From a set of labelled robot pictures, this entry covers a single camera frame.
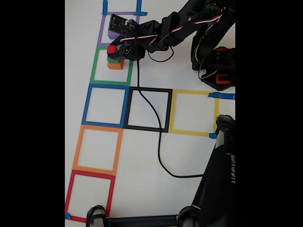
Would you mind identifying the green cube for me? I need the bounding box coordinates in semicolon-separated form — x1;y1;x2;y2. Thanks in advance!
107;53;120;64

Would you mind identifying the orange cube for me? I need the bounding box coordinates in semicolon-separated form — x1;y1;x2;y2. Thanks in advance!
107;58;125;70

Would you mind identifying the red table clamp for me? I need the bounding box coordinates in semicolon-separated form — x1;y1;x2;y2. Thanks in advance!
215;74;231;85

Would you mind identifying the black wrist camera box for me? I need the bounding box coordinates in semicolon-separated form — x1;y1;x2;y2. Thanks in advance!
108;14;130;36

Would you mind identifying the purple square frame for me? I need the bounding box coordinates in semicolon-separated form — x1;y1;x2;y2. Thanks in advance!
97;11;140;47

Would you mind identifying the green square frame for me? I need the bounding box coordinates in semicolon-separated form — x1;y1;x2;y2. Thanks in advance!
89;46;135;86

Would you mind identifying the black square frame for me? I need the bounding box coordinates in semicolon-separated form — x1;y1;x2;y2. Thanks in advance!
123;87;173;133

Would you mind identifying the blue square frame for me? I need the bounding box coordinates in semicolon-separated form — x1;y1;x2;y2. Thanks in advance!
81;84;130;128

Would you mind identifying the black camera cable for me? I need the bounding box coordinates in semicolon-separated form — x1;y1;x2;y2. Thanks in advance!
133;23;209;178

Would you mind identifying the yellow square frame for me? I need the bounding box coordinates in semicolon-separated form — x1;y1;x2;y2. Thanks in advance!
168;89;220;137

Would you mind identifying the orange square frame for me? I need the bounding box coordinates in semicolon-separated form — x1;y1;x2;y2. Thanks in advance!
72;124;124;176

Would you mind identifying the red square frame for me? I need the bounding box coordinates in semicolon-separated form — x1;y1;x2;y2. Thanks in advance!
64;169;116;223

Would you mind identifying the black camera tripod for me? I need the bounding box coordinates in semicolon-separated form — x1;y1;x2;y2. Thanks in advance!
86;114;236;227

